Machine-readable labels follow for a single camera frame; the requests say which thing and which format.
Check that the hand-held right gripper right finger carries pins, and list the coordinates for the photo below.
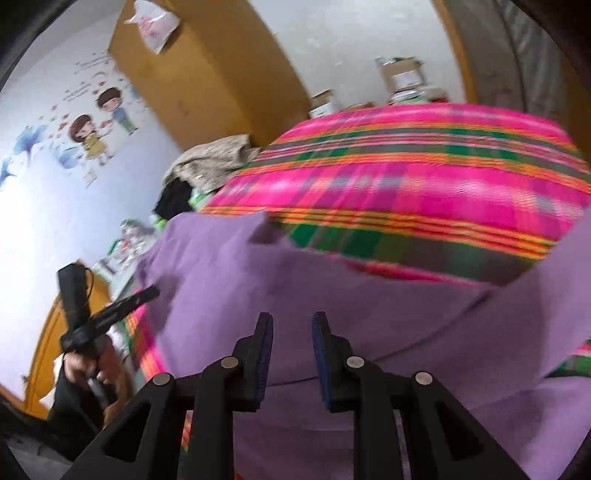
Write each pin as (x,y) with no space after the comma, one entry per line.
(318,360)

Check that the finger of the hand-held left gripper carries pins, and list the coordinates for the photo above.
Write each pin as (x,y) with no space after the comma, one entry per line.
(134,300)

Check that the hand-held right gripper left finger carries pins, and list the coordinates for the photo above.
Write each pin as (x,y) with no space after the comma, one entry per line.
(265,350)

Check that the purple garment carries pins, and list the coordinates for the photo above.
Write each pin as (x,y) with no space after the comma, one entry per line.
(277,286)

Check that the person's left hand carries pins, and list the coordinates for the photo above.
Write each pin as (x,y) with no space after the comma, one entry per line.
(78,367)

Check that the pile of medicine boxes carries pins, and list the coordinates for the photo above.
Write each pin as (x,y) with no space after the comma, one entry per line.
(131,244)

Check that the wooden headboard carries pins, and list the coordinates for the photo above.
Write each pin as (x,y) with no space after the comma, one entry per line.
(44,350)

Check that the brown fleece blanket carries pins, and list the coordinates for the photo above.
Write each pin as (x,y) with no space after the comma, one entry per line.
(121,392)

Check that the black garment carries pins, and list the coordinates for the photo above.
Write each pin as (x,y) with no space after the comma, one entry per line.
(173,198)

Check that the green tissue pack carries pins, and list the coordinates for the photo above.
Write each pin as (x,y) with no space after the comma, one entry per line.
(203,198)

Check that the beige floral garment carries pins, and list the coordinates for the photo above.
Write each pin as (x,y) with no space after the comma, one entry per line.
(207,161)

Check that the pink green plaid bed sheet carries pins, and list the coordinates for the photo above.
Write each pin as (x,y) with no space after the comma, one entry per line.
(406,175)

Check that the wooden wardrobe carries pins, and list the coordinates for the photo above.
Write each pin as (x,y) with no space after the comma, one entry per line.
(203,78)

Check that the white cardboard box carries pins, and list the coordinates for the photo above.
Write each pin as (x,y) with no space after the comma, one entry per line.
(323,104)

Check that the white red plastic bag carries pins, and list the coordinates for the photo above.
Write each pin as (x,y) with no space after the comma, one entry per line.
(152,23)

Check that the plastic packages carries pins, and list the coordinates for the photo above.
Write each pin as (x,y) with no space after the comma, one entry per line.
(415,96)

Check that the labelled cardboard parcel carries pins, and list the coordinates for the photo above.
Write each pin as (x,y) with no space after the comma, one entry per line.
(401,74)

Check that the clear plastic curtain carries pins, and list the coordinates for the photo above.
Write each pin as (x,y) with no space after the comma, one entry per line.
(517,60)

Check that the cartoon wall sticker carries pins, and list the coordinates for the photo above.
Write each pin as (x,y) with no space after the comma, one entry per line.
(87,129)

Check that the wooden door frame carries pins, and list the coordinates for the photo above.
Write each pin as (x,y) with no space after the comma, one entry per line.
(457,46)

